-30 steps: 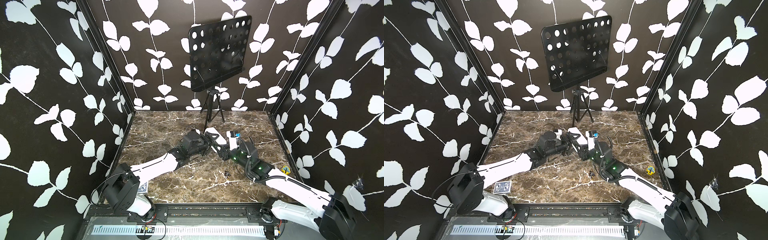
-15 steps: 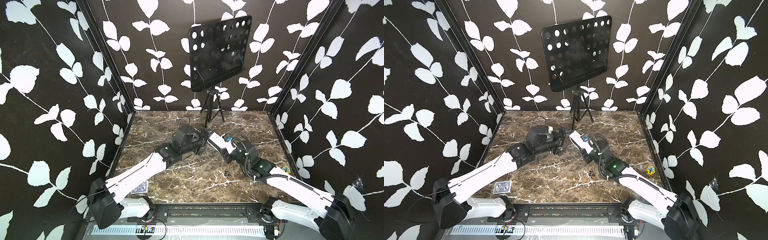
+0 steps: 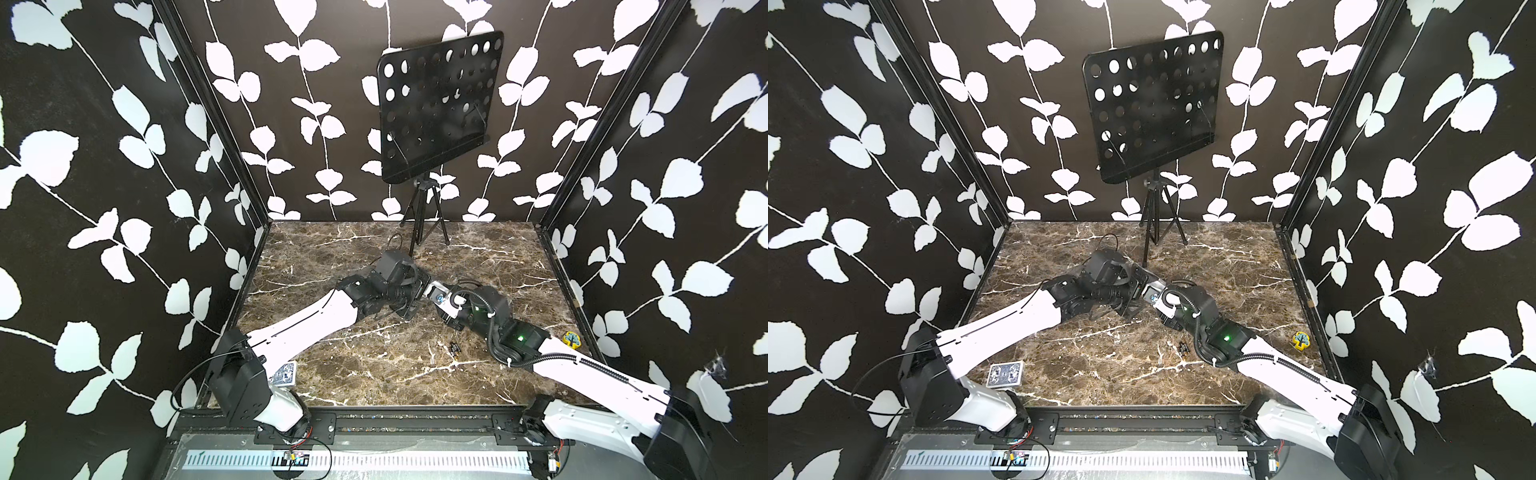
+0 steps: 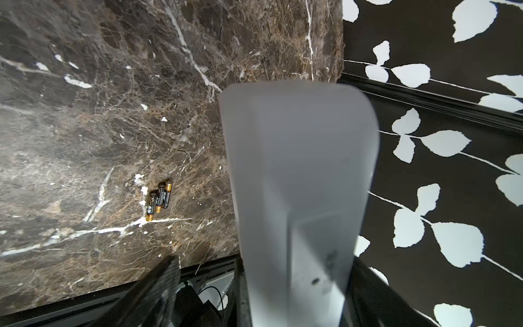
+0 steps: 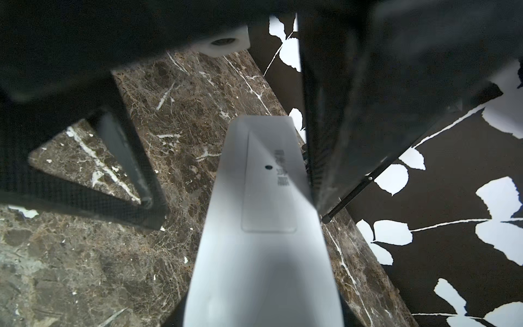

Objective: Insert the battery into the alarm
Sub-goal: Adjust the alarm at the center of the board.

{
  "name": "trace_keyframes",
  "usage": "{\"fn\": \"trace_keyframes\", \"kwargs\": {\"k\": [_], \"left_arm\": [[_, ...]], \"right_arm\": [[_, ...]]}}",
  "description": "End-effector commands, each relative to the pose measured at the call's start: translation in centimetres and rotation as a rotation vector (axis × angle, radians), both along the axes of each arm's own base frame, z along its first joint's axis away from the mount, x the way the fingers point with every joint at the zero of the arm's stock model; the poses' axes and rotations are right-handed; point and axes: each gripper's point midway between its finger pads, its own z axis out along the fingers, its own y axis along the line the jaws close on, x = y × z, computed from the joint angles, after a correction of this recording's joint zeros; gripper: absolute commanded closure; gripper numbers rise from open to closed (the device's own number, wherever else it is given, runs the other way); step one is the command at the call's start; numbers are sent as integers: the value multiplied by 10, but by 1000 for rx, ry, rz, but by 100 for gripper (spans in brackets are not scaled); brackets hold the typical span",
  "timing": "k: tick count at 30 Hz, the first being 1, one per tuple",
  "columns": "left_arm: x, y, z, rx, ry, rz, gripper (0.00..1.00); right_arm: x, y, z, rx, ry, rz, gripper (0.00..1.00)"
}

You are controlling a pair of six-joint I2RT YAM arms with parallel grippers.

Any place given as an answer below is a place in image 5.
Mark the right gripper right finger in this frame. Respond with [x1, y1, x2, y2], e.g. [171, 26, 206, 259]
[298, 1, 522, 215]

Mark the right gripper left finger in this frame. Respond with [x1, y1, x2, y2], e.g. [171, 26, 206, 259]
[1, 77, 168, 230]

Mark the white digital alarm clock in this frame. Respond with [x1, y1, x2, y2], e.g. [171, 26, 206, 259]
[183, 116, 344, 326]

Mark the black perforated music stand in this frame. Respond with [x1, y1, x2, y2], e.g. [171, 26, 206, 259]
[321, 176, 374, 224]

